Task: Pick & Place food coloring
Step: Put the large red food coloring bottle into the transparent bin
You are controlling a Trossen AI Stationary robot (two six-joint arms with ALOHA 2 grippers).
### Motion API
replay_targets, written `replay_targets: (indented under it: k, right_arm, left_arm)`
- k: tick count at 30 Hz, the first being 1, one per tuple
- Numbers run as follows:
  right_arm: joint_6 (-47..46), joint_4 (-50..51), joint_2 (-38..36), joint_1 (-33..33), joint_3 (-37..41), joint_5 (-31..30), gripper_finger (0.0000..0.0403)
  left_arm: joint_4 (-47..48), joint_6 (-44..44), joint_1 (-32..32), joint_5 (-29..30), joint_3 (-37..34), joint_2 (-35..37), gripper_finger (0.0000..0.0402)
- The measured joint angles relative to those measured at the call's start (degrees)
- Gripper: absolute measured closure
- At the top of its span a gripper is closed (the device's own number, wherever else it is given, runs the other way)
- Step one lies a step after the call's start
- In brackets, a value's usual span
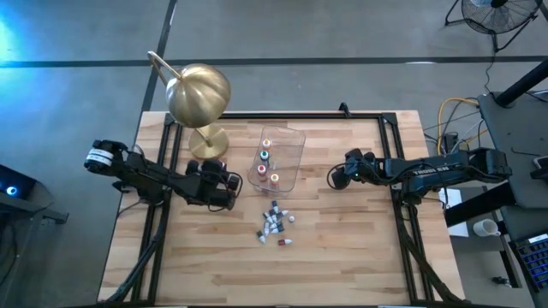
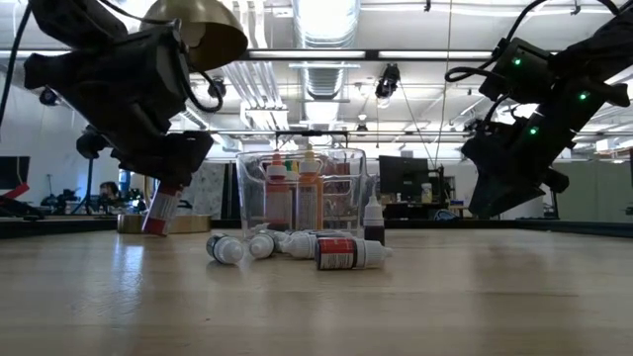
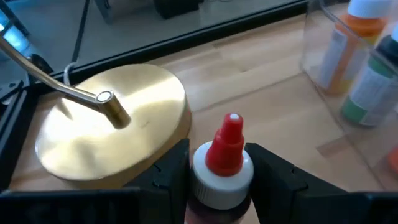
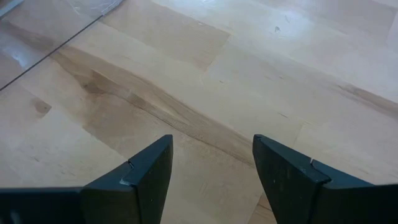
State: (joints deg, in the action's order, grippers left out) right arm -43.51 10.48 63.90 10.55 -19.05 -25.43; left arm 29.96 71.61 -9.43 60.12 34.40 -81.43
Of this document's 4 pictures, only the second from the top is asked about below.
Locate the black overhead rig beam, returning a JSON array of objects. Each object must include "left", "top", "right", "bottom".
[{"left": 236, "top": 47, "right": 501, "bottom": 63}]

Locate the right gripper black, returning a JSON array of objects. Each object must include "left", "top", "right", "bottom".
[{"left": 462, "top": 98, "right": 602, "bottom": 220}]

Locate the brass dome table lamp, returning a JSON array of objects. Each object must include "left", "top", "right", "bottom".
[{"left": 117, "top": 0, "right": 249, "bottom": 235}]

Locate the clear plastic bin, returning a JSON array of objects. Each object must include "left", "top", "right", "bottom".
[{"left": 235, "top": 146, "right": 368, "bottom": 238}]

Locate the red bar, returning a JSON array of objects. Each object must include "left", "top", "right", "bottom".
[{"left": 0, "top": 182, "right": 31, "bottom": 203}]

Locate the white LED light bar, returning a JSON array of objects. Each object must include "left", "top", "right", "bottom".
[
  {"left": 248, "top": 49, "right": 367, "bottom": 60},
  {"left": 378, "top": 49, "right": 495, "bottom": 60}
]

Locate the black ceiling spotlight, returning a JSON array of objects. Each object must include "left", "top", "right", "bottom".
[
  {"left": 207, "top": 77, "right": 228, "bottom": 100},
  {"left": 38, "top": 87, "right": 61, "bottom": 108}
]

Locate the black aluminium table frame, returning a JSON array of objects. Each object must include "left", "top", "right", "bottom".
[{"left": 0, "top": 216, "right": 633, "bottom": 239}]

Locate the person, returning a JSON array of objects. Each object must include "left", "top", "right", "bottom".
[{"left": 97, "top": 180, "right": 122, "bottom": 202}]

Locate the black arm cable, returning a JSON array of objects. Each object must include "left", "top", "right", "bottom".
[
  {"left": 443, "top": 0, "right": 550, "bottom": 84},
  {"left": 177, "top": 43, "right": 225, "bottom": 115}
]

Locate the small black food coloring bottle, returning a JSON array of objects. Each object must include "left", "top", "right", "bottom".
[{"left": 206, "top": 232, "right": 246, "bottom": 266}]

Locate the small dark food coloring bottle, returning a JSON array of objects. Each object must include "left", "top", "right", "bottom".
[
  {"left": 252, "top": 222, "right": 286, "bottom": 236},
  {"left": 275, "top": 229, "right": 317, "bottom": 261},
  {"left": 246, "top": 231, "right": 278, "bottom": 261}
]

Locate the patterned white board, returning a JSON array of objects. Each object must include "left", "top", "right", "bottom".
[{"left": 180, "top": 161, "right": 227, "bottom": 220}]

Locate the small red food coloring bottle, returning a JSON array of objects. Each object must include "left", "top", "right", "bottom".
[{"left": 315, "top": 236, "right": 395, "bottom": 272}]

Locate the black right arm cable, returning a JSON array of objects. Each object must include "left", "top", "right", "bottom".
[{"left": 443, "top": 0, "right": 550, "bottom": 84}]

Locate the grey horizontal pipe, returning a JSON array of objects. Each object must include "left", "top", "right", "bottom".
[{"left": 212, "top": 130, "right": 471, "bottom": 138}]

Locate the silver ventilation duct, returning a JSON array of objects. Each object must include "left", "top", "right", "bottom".
[{"left": 291, "top": 0, "right": 363, "bottom": 125}]

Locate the grey-green partition panel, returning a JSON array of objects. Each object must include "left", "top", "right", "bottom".
[{"left": 558, "top": 160, "right": 633, "bottom": 223}]

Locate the black overhead camera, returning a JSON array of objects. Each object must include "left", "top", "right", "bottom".
[{"left": 374, "top": 62, "right": 403, "bottom": 100}]

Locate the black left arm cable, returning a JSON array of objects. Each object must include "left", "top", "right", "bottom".
[{"left": 177, "top": 43, "right": 225, "bottom": 115}]

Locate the black computer monitor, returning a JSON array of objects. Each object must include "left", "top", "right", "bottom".
[
  {"left": 378, "top": 154, "right": 430, "bottom": 197},
  {"left": 0, "top": 155, "right": 32, "bottom": 191}
]

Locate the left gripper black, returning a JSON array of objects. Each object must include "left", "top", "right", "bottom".
[{"left": 23, "top": 25, "right": 215, "bottom": 188}]

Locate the small brown food coloring bottle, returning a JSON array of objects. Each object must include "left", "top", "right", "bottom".
[{"left": 363, "top": 194, "right": 387, "bottom": 247}]

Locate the dark office desk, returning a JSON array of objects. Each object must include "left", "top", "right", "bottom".
[{"left": 383, "top": 200, "right": 479, "bottom": 222}]

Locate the large red-orange food coloring bottle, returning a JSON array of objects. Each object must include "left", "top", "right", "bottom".
[{"left": 265, "top": 150, "right": 292, "bottom": 232}]

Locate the black panel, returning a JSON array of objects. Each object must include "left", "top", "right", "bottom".
[{"left": 226, "top": 162, "right": 239, "bottom": 220}]

